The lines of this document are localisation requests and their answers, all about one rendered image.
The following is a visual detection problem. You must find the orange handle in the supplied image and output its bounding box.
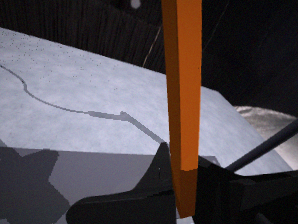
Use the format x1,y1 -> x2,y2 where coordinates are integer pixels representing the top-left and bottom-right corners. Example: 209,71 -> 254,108
161,0 -> 202,219

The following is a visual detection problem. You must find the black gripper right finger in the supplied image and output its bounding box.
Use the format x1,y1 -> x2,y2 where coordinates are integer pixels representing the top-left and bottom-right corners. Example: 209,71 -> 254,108
192,155 -> 298,224

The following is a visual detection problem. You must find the grey wire loop stand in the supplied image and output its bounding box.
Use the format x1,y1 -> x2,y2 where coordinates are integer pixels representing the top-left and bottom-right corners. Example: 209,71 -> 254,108
0,118 -> 298,224

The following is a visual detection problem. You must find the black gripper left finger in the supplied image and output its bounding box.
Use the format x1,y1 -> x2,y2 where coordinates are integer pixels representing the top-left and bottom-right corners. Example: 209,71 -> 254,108
65,142 -> 177,224

